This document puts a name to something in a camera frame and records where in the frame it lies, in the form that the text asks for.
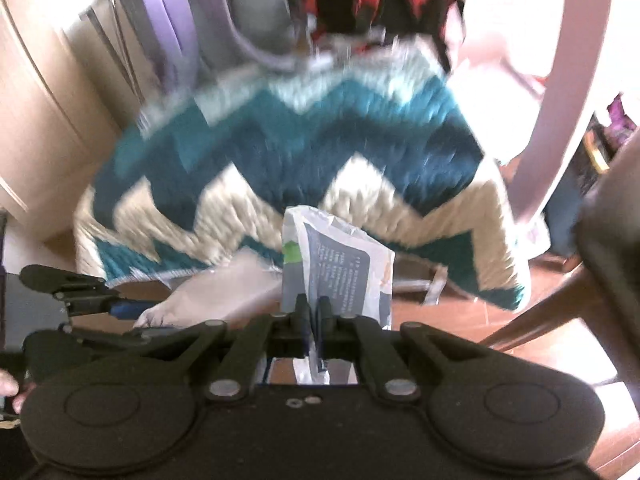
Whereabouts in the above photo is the cream door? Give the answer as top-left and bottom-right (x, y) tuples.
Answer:
(0, 0), (151, 241)

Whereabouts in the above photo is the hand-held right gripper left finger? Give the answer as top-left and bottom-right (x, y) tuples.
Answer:
(127, 294), (312, 403)

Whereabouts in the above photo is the white packet grey print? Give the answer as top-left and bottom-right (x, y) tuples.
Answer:
(280, 205), (396, 386)

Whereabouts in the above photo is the person's left hand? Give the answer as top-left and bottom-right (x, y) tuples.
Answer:
(0, 369), (37, 415)

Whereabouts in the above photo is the folded metal rack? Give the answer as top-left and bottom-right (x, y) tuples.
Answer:
(80, 0), (151, 111)

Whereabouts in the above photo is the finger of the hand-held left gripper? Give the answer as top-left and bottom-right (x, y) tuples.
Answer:
(20, 264), (151, 322)
(22, 327), (173, 361)

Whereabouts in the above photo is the black seat wooden chair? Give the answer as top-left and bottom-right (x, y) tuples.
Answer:
(477, 130), (640, 391)

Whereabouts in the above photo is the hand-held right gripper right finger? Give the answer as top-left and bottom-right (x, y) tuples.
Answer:
(316, 295), (493, 405)

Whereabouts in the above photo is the teal white zigzag quilt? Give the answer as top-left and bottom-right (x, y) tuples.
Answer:
(72, 40), (531, 313)

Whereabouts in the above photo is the pale translucent plastic bag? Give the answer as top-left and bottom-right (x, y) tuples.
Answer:
(132, 252), (286, 333)

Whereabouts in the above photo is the purple grey backpack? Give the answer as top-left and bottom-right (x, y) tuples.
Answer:
(107, 0), (351, 101)

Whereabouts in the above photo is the purple wrapper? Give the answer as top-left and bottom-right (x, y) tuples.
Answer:
(606, 94), (638, 133)

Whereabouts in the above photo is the red black backpack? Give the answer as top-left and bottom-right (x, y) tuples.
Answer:
(300, 0), (468, 73)

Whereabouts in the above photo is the pink desk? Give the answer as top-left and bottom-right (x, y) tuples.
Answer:
(450, 0), (621, 251)

